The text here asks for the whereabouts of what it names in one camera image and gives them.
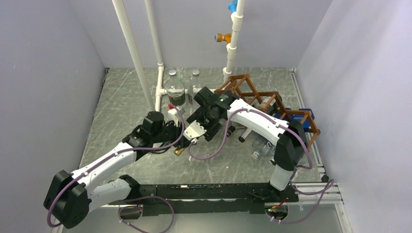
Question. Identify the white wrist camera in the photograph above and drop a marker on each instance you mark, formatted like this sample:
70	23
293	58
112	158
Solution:
175	112
194	130

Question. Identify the dark red wine bottle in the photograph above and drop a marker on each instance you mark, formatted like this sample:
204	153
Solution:
181	145

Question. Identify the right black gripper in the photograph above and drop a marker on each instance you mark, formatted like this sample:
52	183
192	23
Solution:
197	116

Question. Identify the orange pipe valve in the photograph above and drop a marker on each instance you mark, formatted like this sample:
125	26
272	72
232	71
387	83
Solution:
219	37

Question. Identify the brown wooden wine rack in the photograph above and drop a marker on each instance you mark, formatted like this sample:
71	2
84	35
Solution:
269	102

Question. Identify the dark green wine bottle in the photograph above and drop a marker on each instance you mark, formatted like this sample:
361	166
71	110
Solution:
253	118

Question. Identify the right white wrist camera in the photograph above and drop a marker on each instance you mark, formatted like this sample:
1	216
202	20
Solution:
194	130

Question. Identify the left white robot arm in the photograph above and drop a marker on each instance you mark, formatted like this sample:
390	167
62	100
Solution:
72	195

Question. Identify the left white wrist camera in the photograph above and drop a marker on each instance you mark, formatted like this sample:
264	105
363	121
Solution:
175	112

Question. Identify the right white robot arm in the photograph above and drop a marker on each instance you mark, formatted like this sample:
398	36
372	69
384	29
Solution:
283	172

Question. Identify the clear glass bottle silver cap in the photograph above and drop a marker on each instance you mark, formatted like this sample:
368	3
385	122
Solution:
194	86

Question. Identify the clear glass bottle white cap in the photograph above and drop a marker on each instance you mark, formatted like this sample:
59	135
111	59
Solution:
176	90

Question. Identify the clear square bottle black cap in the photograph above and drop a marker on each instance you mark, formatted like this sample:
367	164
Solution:
273	162

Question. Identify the small clear bottle black cap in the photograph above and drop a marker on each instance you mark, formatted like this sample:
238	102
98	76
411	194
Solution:
230	130

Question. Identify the blue pipe valve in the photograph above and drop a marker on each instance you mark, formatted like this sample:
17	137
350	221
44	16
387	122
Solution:
232	6

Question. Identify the blue label clear bottle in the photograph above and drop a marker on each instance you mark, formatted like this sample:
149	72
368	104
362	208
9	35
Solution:
287	148

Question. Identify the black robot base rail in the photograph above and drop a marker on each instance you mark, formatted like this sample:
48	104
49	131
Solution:
156	199

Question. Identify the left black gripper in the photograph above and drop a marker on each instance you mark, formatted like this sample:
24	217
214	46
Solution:
178	130

